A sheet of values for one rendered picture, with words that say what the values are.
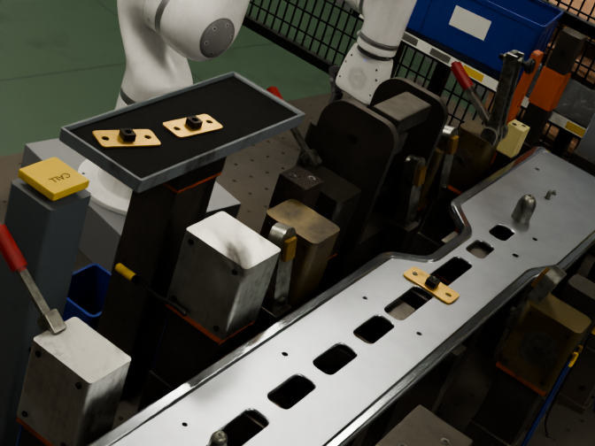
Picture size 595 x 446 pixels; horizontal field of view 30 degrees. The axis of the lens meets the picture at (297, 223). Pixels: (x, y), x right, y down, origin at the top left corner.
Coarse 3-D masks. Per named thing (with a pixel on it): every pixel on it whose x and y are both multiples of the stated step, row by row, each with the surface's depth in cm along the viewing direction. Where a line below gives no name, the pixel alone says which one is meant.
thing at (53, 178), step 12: (24, 168) 130; (36, 168) 131; (48, 168) 132; (60, 168) 133; (72, 168) 133; (24, 180) 130; (36, 180) 129; (48, 180) 130; (60, 180) 131; (72, 180) 131; (84, 180) 132; (48, 192) 128; (60, 192) 129; (72, 192) 131
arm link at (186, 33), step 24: (168, 0) 177; (192, 0) 175; (216, 0) 176; (240, 0) 180; (168, 24) 177; (192, 24) 175; (216, 24) 176; (240, 24) 182; (192, 48) 177; (216, 48) 179
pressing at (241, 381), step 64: (512, 192) 200; (576, 192) 208; (384, 256) 168; (448, 256) 175; (512, 256) 180; (576, 256) 188; (320, 320) 150; (448, 320) 159; (192, 384) 132; (256, 384) 136; (320, 384) 139; (384, 384) 143
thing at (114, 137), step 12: (96, 132) 141; (108, 132) 142; (120, 132) 142; (132, 132) 142; (144, 132) 145; (108, 144) 140; (120, 144) 141; (132, 144) 142; (144, 144) 142; (156, 144) 143
